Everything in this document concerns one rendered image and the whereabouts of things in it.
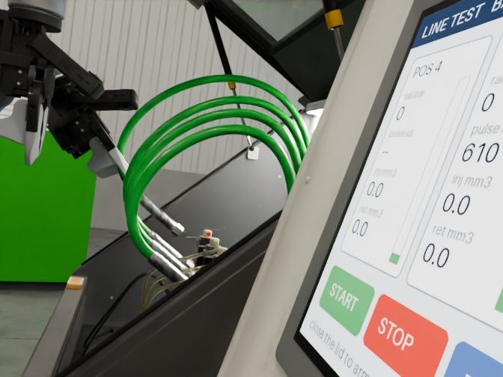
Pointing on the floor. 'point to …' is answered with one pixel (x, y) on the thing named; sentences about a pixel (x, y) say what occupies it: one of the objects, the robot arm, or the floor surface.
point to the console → (314, 191)
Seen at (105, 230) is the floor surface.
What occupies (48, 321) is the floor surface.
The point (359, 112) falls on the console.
